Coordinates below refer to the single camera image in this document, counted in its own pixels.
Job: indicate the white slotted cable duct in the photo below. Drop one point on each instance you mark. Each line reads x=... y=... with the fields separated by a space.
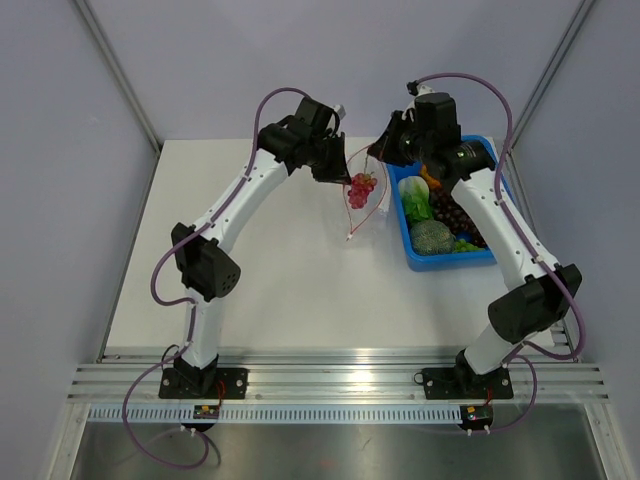
x=280 y=414

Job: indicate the green cantaloupe melon toy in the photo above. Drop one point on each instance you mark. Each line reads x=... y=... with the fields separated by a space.
x=431 y=237

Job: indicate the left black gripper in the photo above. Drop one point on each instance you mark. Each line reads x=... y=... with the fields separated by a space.
x=338 y=172

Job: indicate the aluminium rail frame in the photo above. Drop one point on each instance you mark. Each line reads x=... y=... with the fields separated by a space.
x=334 y=376

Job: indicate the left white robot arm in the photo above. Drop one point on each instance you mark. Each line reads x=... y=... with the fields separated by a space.
x=202 y=250

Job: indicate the clear zip bag orange zipper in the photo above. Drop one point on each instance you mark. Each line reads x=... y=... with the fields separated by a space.
x=378 y=204

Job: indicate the small green grape bunch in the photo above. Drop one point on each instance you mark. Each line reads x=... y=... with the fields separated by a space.
x=462 y=246

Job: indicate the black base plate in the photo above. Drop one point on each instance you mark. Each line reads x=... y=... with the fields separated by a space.
x=449 y=383
x=226 y=383

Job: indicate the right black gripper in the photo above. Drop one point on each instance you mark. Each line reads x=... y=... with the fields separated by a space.
x=384 y=149

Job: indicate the orange toy pineapple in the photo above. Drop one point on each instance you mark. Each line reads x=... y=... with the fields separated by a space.
x=432 y=182

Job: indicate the green cabbage toy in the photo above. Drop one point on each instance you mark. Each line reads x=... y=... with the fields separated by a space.
x=414 y=194

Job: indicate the blue plastic bin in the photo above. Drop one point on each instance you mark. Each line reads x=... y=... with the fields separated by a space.
x=421 y=263

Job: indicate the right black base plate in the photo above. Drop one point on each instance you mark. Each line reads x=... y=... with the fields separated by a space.
x=449 y=383

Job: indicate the red grape bunch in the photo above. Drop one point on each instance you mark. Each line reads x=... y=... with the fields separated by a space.
x=362 y=185

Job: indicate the dark purple grape bunch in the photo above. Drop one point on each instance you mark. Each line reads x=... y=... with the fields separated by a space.
x=447 y=211

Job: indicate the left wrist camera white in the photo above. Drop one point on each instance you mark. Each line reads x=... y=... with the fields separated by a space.
x=340 y=110

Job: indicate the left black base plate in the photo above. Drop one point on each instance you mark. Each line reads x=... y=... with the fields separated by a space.
x=226 y=383

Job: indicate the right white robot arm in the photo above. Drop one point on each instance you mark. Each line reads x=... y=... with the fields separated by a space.
x=540 y=291

